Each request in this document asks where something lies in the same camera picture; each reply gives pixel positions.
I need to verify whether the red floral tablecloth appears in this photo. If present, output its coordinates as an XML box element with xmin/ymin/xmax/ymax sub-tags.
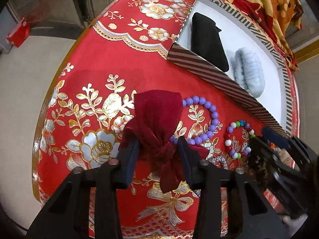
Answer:
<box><xmin>32</xmin><ymin>0</ymin><xmax>299</xmax><ymax>239</ymax></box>

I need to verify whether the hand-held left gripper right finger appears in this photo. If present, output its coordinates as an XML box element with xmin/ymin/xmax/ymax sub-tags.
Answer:
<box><xmin>178</xmin><ymin>136</ymin><xmax>291</xmax><ymax>239</ymax></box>

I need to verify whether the multicolour bead bracelet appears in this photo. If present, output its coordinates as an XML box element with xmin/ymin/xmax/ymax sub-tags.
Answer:
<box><xmin>224</xmin><ymin>120</ymin><xmax>257</xmax><ymax>160</ymax></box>

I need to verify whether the dark red velvet bow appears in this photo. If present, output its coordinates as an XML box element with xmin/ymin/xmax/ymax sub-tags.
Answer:
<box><xmin>118</xmin><ymin>91</ymin><xmax>210</xmax><ymax>194</ymax></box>

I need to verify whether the red carton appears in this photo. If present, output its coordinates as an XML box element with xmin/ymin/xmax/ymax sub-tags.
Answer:
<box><xmin>6</xmin><ymin>17</ymin><xmax>32</xmax><ymax>48</ymax></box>

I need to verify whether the purple bead bracelet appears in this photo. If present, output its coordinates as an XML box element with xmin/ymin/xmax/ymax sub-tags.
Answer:
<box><xmin>171</xmin><ymin>96</ymin><xmax>221</xmax><ymax>146</ymax></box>

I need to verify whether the orange printed blanket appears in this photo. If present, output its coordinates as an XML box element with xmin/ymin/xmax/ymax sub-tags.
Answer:
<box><xmin>188</xmin><ymin>0</ymin><xmax>304</xmax><ymax>71</ymax></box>

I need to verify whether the light blue fluffy scrunchie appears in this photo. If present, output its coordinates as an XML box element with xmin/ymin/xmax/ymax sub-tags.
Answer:
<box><xmin>228</xmin><ymin>47</ymin><xmax>266</xmax><ymax>99</ymax></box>

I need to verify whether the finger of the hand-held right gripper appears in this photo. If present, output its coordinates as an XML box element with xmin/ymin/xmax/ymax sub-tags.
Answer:
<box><xmin>249</xmin><ymin>137</ymin><xmax>277</xmax><ymax>178</ymax></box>
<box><xmin>262</xmin><ymin>126</ymin><xmax>299</xmax><ymax>150</ymax></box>

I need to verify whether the grey patterned hair tie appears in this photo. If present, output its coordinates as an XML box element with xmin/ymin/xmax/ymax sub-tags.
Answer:
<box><xmin>208</xmin><ymin>156</ymin><xmax>231</xmax><ymax>171</ymax></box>

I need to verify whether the black cloth pouch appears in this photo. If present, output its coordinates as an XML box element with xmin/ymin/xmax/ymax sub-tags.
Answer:
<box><xmin>191</xmin><ymin>12</ymin><xmax>230</xmax><ymax>73</ymax></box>

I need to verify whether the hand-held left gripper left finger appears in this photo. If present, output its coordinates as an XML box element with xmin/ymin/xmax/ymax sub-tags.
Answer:
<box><xmin>26</xmin><ymin>139</ymin><xmax>140</xmax><ymax>239</ymax></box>

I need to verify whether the striped cardboard box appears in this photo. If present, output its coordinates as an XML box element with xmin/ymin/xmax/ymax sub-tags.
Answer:
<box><xmin>166</xmin><ymin>0</ymin><xmax>293</xmax><ymax>136</ymax></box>

